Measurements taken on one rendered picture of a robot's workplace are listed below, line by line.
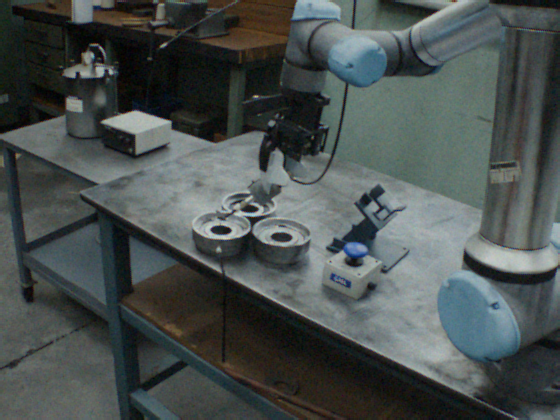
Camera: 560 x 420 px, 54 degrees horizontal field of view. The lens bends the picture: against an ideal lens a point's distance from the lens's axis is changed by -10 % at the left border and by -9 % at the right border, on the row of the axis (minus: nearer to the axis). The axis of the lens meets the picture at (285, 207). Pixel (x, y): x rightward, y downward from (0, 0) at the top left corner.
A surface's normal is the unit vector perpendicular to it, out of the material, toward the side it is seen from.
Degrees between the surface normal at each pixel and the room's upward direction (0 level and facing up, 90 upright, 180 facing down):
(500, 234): 88
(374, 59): 97
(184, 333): 0
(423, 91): 90
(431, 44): 109
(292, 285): 0
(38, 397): 0
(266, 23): 90
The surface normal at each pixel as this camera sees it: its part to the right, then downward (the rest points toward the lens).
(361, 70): 0.50, 0.53
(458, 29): -0.74, 0.49
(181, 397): 0.08, -0.89
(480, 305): -0.86, 0.28
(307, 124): -0.63, 0.31
